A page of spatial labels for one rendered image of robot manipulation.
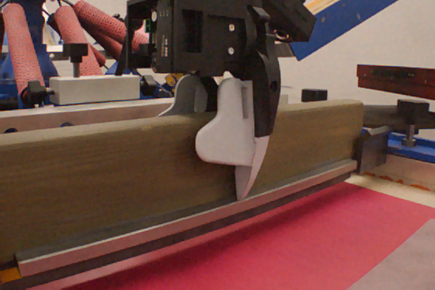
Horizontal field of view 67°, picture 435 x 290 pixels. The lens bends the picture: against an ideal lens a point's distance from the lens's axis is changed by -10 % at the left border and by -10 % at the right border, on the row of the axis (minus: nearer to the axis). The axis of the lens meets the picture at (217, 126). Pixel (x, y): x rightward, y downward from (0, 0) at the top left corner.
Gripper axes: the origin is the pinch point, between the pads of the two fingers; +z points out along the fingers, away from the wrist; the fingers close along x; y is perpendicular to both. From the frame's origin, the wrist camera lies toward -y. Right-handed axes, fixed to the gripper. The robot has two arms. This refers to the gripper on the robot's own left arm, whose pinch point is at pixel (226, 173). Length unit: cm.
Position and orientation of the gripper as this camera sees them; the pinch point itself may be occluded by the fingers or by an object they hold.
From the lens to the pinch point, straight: 30.4
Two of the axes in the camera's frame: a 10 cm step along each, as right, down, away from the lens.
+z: -0.2, 9.8, 1.8
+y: -7.7, 1.0, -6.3
